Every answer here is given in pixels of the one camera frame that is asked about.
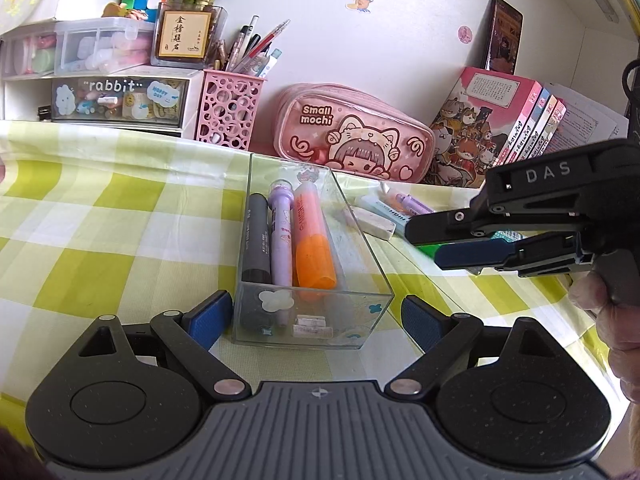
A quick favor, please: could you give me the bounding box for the grey marker with black cap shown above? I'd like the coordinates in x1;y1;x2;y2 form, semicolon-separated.
241;192;275;330

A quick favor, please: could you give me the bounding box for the bunch of pens in holder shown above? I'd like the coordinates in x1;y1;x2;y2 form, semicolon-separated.
212;14;291;79

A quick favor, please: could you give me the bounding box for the clear plastic pen tray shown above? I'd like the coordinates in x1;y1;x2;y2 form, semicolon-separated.
231;152;396;350

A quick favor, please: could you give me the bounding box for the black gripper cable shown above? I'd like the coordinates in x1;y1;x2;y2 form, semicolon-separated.
621;59;640;107

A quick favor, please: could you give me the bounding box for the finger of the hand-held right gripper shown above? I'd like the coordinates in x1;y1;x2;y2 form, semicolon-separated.
404;207;497;247
433;232;583;278

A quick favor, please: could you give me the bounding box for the clear plastic storage drawer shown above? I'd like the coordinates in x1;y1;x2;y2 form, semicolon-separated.
0;25;57;80
54;16;157;77

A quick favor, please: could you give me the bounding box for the orange and pink highlighter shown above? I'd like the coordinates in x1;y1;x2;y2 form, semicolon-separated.
292;182;337;291

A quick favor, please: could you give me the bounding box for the lucky bamboo in glass vase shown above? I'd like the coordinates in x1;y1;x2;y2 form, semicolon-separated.
151;0;269;70

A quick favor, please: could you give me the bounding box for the purple mechanical pencil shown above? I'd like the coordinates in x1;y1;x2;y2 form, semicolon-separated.
387;187;436;216

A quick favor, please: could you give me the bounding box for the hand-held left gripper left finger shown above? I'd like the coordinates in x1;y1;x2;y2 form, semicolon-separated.
82;290;252;402

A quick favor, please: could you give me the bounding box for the pink boxed book set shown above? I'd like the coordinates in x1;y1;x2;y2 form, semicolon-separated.
422;65;569;189

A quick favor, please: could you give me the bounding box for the pink cartoon pencil case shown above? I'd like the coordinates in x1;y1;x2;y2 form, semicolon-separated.
272;83;435;183

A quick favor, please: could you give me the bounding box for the white printed paper stack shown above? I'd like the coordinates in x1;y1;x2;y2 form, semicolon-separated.
544;84;632;162

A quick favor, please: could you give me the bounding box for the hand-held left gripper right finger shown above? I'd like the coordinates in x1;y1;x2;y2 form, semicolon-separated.
385;294;551;402

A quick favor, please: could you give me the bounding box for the person's right hand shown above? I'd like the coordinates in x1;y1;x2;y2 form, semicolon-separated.
567;259;640;405

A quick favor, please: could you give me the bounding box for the white desktop drawer organizer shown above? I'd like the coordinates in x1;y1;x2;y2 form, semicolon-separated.
0;64;204;139

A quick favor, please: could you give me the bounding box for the pink perforated pen holder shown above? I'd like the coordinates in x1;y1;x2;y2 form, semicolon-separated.
194;68;268;152

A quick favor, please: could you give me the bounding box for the green checked tablecloth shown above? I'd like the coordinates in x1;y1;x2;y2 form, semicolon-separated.
0;119;627;443

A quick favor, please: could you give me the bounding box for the purple character-top pen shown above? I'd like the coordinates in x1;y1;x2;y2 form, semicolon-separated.
267;178;295;332

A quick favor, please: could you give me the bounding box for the small orange toy figure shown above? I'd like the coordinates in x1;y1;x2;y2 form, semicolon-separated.
102;1;156;22

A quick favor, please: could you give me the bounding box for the pale blue highlighter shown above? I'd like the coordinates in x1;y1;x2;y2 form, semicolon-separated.
355;195;414;221

